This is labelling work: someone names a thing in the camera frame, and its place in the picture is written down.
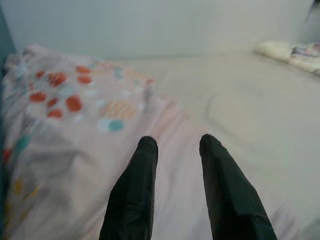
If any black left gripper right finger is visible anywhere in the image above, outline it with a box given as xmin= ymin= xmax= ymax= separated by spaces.
xmin=199 ymin=134 xmax=278 ymax=240

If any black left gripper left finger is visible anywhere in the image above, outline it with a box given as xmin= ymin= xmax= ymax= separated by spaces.
xmin=99 ymin=136 xmax=159 ymax=240

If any pink dotted pillow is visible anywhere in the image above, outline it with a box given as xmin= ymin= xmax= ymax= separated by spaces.
xmin=2 ymin=43 xmax=226 ymax=240

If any cream cartoon print quilt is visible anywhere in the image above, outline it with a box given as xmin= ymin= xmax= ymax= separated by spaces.
xmin=252 ymin=39 xmax=320 ymax=75

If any mattress with cream sheet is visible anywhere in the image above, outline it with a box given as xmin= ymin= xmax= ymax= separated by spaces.
xmin=99 ymin=47 xmax=320 ymax=240

